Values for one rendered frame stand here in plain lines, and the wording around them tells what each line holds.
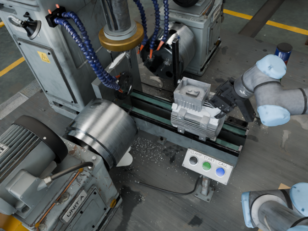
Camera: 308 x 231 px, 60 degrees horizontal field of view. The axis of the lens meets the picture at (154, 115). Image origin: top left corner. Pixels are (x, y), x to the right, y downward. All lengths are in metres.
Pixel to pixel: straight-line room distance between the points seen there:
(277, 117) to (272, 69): 0.13
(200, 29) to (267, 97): 0.77
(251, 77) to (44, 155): 0.64
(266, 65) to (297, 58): 1.10
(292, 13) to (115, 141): 3.34
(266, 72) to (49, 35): 0.77
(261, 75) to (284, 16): 3.12
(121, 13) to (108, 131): 0.43
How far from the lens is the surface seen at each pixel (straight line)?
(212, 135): 1.12
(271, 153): 1.37
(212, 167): 0.97
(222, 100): 0.94
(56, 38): 1.12
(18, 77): 3.45
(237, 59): 1.81
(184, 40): 1.38
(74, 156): 0.94
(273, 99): 0.79
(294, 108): 0.81
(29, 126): 0.81
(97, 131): 0.99
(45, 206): 0.89
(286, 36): 3.55
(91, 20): 1.26
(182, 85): 1.15
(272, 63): 0.81
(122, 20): 1.04
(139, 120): 1.34
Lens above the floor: 1.91
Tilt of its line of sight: 50 degrees down
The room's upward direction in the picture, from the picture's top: 8 degrees counter-clockwise
